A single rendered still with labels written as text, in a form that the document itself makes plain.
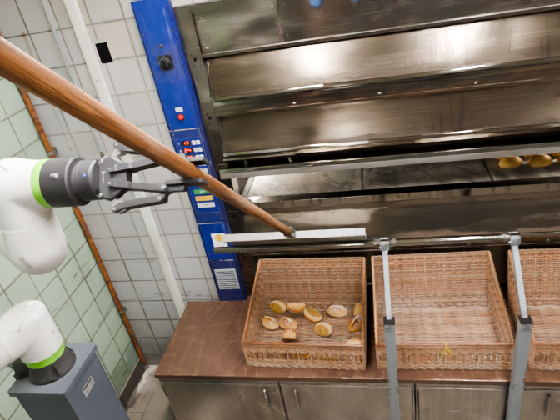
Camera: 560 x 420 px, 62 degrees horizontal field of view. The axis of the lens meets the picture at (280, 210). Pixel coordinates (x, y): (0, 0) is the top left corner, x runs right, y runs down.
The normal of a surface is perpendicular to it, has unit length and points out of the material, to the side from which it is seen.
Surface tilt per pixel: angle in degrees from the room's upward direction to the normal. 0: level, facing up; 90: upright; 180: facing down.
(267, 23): 92
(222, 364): 0
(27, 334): 86
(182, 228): 90
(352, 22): 90
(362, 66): 70
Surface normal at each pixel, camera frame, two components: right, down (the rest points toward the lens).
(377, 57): -0.20, 0.20
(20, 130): 0.97, -0.06
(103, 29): -0.15, 0.52
